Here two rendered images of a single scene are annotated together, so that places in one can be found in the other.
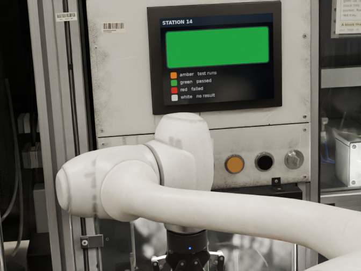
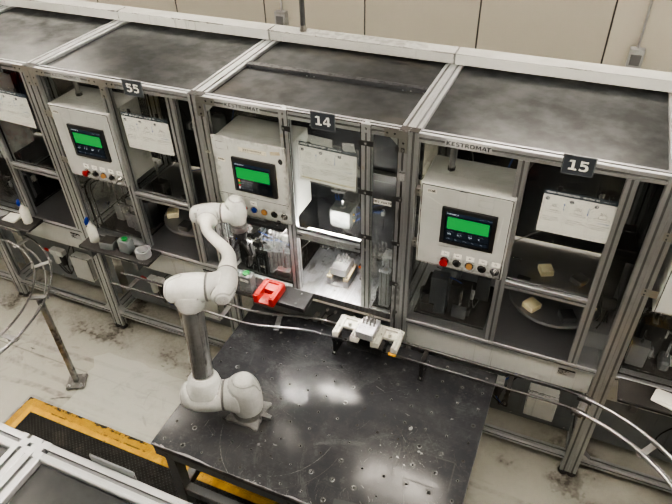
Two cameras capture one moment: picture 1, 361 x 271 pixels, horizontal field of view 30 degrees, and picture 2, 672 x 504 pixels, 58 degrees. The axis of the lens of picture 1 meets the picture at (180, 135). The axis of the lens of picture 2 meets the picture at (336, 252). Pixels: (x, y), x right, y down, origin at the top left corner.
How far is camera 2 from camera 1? 244 cm
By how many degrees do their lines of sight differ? 37
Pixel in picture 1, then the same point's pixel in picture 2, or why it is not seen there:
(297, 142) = (285, 211)
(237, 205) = (215, 241)
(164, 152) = (223, 210)
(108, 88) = (221, 177)
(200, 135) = (235, 207)
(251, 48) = (263, 179)
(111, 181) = (198, 218)
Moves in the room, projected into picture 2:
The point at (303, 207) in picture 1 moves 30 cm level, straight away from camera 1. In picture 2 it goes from (224, 250) to (269, 221)
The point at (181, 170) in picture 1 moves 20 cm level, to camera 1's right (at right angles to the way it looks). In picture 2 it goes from (228, 217) to (259, 227)
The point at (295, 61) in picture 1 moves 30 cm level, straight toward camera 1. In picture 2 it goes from (282, 185) to (238, 212)
